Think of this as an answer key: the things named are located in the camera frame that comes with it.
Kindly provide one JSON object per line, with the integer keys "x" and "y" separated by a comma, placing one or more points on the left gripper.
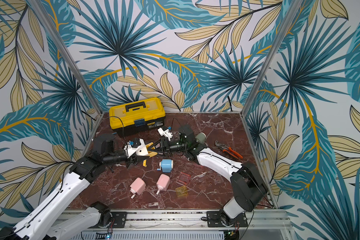
{"x": 134, "y": 162}

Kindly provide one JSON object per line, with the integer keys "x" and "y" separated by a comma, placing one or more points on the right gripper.
{"x": 168, "y": 147}

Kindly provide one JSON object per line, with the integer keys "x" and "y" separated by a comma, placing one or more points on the yellow transparent tray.
{"x": 181, "y": 191}

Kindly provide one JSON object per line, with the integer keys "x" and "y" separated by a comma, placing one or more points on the yellow pencil sharpener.
{"x": 150, "y": 155}

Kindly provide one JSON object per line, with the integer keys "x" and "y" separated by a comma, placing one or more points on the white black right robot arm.
{"x": 247, "y": 183}

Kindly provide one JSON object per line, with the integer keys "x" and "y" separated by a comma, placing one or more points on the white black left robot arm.
{"x": 39, "y": 224}

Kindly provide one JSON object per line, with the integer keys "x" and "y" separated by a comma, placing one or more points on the blue pencil sharpener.
{"x": 166, "y": 165}

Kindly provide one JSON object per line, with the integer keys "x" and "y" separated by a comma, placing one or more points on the pink sharpener front left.
{"x": 137, "y": 187}

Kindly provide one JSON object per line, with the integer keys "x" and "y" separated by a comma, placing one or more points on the pink transparent tray front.
{"x": 184, "y": 179}

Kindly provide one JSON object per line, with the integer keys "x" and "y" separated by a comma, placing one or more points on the green pencil sharpener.
{"x": 201, "y": 138}

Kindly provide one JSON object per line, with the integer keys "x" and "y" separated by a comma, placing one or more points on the yellow black toolbox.
{"x": 140, "y": 116}

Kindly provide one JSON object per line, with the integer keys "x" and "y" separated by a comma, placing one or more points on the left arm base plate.
{"x": 112, "y": 220}

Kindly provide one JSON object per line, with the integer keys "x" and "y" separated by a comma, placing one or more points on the orange handled pliers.
{"x": 228, "y": 150}

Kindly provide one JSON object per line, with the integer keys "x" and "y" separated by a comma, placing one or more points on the aluminium front rail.
{"x": 188, "y": 225}

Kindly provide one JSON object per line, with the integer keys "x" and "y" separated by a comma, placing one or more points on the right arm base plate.
{"x": 219, "y": 219}

